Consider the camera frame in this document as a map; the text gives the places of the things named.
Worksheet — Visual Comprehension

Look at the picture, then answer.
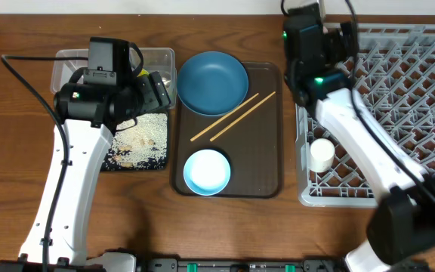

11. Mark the small light blue bowl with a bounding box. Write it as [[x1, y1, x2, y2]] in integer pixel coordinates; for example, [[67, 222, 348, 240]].
[[183, 149, 231, 196]]

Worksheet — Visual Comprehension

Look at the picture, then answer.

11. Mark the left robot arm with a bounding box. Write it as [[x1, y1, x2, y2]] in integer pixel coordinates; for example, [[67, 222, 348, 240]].
[[0, 67, 171, 271]]

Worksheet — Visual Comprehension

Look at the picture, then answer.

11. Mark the wooden chopstick lower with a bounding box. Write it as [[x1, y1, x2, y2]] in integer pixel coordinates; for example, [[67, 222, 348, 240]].
[[210, 91, 276, 142]]

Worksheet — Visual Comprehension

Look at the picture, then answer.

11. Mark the wooden chopstick upper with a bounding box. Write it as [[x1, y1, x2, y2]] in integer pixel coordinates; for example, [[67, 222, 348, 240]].
[[190, 93, 259, 142]]

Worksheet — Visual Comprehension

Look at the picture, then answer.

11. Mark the yellow green snack wrapper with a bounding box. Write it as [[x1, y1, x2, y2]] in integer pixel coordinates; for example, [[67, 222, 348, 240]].
[[138, 69, 150, 77]]

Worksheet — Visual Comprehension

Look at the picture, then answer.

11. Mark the wooden chopstick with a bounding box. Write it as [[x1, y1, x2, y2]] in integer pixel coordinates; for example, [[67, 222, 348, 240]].
[[190, 93, 259, 142], [210, 91, 276, 142]]

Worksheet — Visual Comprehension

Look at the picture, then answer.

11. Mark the large blue bowl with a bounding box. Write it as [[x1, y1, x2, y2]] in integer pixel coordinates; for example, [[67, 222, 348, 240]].
[[177, 51, 249, 116]]

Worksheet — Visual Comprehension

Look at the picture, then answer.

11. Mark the grey dishwasher rack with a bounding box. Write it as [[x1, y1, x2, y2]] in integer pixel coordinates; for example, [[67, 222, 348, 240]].
[[295, 23, 435, 208]]

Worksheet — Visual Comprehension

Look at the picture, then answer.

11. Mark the left black cable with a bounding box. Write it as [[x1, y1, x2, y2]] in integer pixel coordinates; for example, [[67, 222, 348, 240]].
[[0, 54, 90, 272]]

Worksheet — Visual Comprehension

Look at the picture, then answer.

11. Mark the spilled rice food waste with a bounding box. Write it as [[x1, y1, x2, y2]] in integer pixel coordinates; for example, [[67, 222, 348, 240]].
[[106, 112, 168, 169]]

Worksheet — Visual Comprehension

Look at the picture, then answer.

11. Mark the brown serving tray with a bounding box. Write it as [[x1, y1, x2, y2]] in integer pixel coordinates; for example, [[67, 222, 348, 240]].
[[171, 62, 284, 199]]

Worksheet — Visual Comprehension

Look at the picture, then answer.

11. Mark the clear plastic bin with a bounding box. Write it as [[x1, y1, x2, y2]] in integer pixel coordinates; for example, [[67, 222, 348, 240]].
[[50, 48, 177, 109]]

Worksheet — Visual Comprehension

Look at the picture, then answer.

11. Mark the black cable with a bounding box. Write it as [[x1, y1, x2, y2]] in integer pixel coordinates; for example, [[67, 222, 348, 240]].
[[0, 54, 90, 272], [344, 0, 435, 239]]

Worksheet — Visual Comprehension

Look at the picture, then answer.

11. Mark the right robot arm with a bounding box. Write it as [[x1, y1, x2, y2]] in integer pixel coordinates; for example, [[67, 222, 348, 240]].
[[282, 14, 435, 271]]

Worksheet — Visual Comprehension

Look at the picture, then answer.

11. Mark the black plastic tray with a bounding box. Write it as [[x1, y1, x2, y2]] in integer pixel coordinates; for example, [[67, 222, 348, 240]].
[[100, 109, 170, 172]]

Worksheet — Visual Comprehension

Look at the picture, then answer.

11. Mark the right black cable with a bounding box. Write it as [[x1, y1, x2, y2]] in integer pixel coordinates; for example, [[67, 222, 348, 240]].
[[344, 0, 435, 239]]

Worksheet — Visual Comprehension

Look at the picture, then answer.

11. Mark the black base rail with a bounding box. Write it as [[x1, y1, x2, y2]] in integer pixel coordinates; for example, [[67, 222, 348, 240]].
[[102, 249, 348, 272]]

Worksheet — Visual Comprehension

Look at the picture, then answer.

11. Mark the white cup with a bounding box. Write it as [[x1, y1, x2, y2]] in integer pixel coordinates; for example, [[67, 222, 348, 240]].
[[310, 138, 335, 173]]

